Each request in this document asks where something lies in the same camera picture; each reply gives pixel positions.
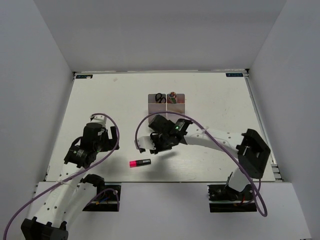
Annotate pink black highlighter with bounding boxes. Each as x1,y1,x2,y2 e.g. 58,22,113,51
129,159,151,168

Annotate black handled scissors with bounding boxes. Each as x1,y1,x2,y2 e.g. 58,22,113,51
154,92,167,104

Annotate pink glue stick tube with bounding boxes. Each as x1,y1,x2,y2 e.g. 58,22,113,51
167,91,178,104

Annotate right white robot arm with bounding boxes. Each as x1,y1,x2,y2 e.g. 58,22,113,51
148,114,271,200

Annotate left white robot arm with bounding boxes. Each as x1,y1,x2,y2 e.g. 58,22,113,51
21,121,119,240

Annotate left white organizer box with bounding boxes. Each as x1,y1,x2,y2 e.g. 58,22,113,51
147,93,167,114

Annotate white organizer box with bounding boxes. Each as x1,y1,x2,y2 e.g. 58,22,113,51
147,93,167,114
166,93,186,114

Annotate right white organizer box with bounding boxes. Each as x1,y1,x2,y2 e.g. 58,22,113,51
166,93,186,114

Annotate left blue label sticker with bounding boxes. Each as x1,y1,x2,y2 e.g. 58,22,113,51
75,74,93,79

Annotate blue label sticker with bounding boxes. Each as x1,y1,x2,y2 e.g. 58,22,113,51
75,74,93,79
225,72,244,78

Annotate right blue label sticker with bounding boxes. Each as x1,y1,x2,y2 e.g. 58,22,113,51
225,72,244,78

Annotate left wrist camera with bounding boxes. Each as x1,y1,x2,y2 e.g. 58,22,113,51
90,114,107,128

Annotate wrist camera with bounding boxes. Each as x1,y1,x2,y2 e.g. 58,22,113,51
137,136,155,153
90,114,107,128

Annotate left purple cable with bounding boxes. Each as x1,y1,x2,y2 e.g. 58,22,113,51
3,112,121,240

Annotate purple cable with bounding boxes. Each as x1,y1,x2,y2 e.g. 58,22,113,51
134,111,268,218
3,112,121,240

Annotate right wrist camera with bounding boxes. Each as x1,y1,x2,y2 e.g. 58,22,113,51
137,136,155,153

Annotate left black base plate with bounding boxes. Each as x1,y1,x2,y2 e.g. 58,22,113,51
83,183,122,212

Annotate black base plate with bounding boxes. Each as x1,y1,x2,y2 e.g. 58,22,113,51
83,183,122,212
207,184,257,213

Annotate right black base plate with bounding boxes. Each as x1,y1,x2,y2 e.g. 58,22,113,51
207,184,257,213

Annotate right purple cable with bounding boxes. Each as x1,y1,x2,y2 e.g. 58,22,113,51
134,111,268,218

